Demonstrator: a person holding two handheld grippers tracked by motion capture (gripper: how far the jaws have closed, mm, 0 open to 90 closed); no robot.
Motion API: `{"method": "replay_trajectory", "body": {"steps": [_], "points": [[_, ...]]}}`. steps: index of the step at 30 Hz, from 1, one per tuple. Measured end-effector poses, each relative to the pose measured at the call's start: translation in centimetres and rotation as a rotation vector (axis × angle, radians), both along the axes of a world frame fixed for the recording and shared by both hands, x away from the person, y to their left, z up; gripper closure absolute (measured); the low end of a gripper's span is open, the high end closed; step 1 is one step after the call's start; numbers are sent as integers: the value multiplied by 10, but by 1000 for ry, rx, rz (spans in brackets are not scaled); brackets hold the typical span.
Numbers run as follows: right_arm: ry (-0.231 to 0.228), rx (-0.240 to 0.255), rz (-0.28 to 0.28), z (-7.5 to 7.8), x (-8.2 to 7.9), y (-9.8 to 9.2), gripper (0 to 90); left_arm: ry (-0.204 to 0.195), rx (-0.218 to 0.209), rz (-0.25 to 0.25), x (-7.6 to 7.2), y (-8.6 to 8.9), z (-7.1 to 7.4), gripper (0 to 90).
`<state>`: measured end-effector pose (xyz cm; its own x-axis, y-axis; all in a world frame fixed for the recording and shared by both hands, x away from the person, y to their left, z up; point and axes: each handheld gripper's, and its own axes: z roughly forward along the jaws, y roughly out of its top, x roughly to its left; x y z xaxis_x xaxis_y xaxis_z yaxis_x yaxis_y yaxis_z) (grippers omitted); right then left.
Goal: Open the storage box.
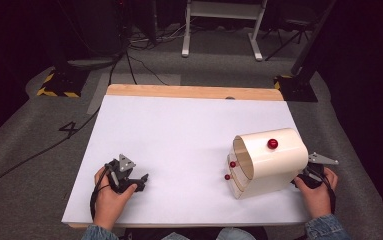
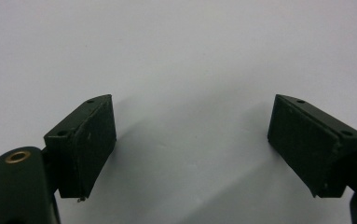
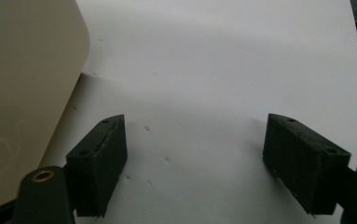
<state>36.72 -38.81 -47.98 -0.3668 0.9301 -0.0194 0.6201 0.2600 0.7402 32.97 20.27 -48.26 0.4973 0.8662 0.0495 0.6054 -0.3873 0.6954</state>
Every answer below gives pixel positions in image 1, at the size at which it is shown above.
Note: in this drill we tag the wooden table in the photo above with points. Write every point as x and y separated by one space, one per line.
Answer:
192 91

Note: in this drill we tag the person's left hand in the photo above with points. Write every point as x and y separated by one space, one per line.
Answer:
110 203

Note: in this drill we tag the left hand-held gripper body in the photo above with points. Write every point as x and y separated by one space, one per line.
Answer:
123 168

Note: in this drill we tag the person's legs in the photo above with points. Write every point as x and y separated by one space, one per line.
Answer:
195 234

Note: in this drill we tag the black stand, striped base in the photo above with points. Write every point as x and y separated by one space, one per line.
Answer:
62 83
297 85

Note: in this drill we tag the black tripod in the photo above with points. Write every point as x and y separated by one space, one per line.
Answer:
289 35

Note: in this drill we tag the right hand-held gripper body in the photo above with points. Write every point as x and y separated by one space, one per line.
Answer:
316 166

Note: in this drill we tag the white sheet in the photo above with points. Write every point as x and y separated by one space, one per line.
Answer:
179 153

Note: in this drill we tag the white metal desk frame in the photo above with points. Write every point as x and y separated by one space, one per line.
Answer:
224 10

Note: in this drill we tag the cream roll-top box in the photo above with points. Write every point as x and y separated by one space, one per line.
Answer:
272 163

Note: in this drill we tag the person's right hand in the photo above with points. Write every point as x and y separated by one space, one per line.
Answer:
317 196

